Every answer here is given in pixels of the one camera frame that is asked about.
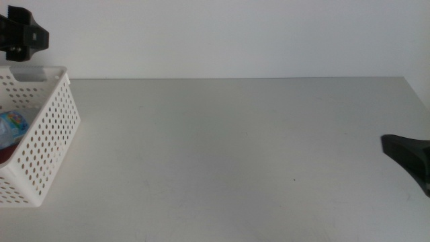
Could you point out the red soda can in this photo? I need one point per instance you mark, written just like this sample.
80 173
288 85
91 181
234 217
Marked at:
6 155

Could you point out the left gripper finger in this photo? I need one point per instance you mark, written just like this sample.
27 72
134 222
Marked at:
21 15

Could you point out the small water bottle blue cap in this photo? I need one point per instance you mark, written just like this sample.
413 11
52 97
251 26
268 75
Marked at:
11 127

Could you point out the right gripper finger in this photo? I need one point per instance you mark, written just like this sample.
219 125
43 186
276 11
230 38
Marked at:
413 154

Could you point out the white perforated plastic basket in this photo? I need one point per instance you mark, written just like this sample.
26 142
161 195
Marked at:
43 141

